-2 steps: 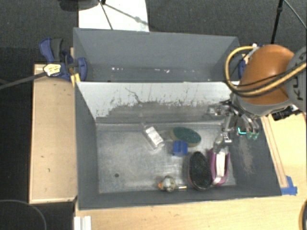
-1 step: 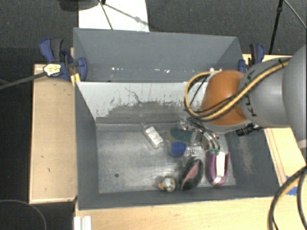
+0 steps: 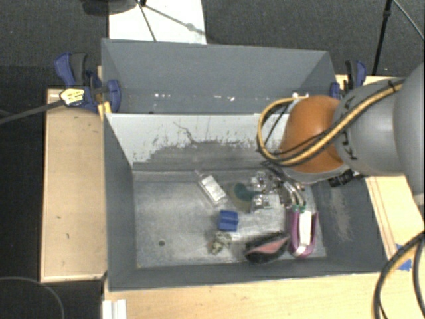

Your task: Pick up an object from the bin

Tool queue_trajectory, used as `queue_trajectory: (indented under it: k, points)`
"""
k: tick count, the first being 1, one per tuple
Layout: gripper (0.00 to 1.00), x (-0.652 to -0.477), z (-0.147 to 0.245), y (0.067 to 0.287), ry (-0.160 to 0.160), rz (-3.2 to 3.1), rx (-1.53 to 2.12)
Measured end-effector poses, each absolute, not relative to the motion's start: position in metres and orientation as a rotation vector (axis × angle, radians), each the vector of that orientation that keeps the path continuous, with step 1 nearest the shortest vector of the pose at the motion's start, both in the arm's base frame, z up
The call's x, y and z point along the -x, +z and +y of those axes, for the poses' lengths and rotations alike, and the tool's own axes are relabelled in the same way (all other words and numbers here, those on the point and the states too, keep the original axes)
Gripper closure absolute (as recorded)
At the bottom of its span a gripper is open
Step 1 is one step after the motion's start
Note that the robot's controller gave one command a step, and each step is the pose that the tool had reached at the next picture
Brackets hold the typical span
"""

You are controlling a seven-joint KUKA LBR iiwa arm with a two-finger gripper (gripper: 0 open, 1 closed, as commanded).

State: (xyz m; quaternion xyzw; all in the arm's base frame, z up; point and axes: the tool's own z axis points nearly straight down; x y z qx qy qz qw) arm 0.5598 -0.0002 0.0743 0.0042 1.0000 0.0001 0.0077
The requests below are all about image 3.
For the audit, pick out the grey metal bin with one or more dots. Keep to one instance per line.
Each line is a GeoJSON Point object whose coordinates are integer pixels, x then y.
{"type": "Point", "coordinates": [172, 211]}

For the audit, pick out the black and pink pouch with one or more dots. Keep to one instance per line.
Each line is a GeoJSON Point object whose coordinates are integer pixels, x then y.
{"type": "Point", "coordinates": [265, 249]}

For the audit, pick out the black cylinder on white bracket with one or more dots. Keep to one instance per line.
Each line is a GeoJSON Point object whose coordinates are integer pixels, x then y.
{"type": "Point", "coordinates": [342, 179]}

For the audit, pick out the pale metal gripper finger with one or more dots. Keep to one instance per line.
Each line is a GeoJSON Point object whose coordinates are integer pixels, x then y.
{"type": "Point", "coordinates": [258, 182]}
{"type": "Point", "coordinates": [261, 203]}

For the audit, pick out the blue block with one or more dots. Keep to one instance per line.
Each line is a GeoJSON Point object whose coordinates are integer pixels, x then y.
{"type": "Point", "coordinates": [228, 220]}

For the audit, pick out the pale wood board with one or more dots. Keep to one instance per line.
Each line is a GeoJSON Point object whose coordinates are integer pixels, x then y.
{"type": "Point", "coordinates": [73, 191]}

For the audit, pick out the teal and tan round object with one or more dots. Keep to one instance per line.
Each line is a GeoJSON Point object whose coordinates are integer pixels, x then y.
{"type": "Point", "coordinates": [240, 194]}

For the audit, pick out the clear plastic bottle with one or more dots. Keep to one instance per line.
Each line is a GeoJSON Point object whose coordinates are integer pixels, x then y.
{"type": "Point", "coordinates": [212, 188]}

